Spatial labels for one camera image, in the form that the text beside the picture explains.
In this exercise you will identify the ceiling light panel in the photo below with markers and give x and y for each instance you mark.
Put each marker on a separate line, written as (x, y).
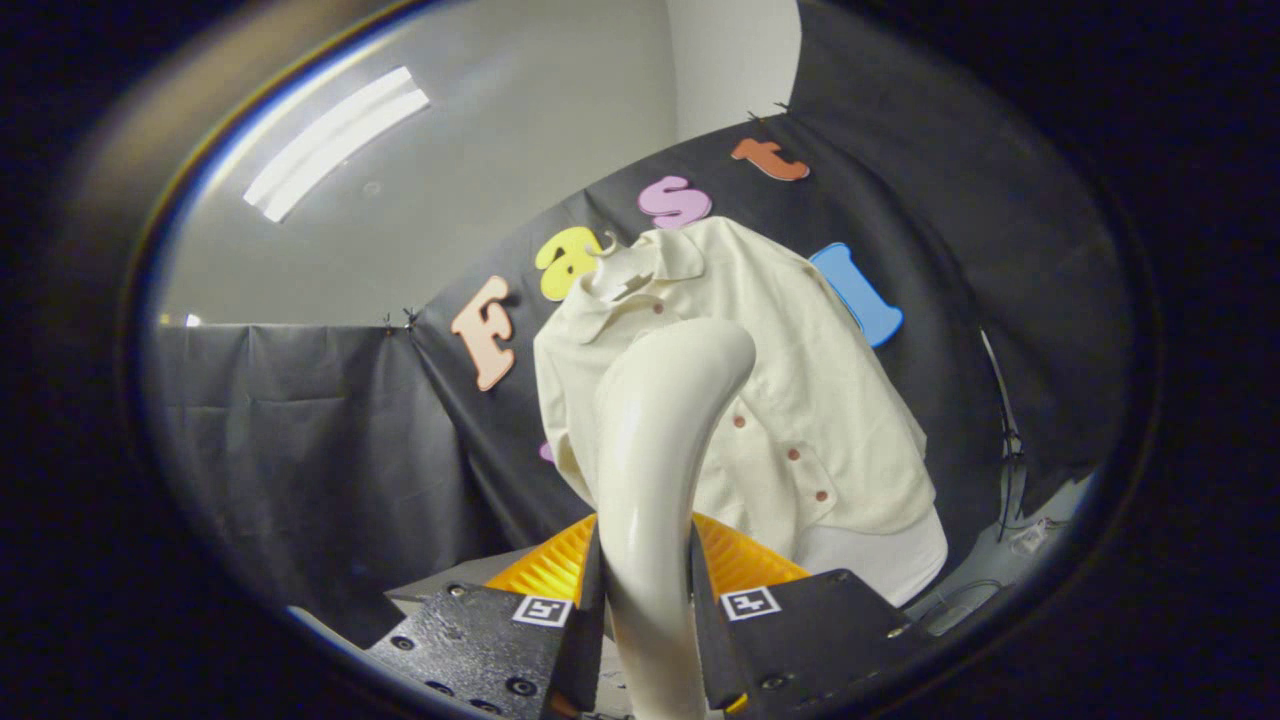
(330, 145)

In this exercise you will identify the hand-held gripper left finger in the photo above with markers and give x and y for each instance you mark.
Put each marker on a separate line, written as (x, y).
(585, 650)

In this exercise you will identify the white garment steamer head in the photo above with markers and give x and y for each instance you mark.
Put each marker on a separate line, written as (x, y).
(650, 450)

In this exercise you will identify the grey cabinet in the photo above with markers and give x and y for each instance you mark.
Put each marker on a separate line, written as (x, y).
(440, 577)

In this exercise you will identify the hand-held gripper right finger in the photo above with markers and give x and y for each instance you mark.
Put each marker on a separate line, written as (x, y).
(708, 650)

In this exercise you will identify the white clothes hanger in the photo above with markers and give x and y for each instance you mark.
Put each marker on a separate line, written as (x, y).
(625, 288)

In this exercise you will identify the white power adapter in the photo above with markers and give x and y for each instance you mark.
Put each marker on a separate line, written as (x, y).
(1032, 538)

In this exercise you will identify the white mannequin torso form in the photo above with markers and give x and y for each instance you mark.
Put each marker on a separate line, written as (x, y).
(880, 560)

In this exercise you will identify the cream button shirt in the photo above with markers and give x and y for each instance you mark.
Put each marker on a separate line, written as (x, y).
(830, 400)

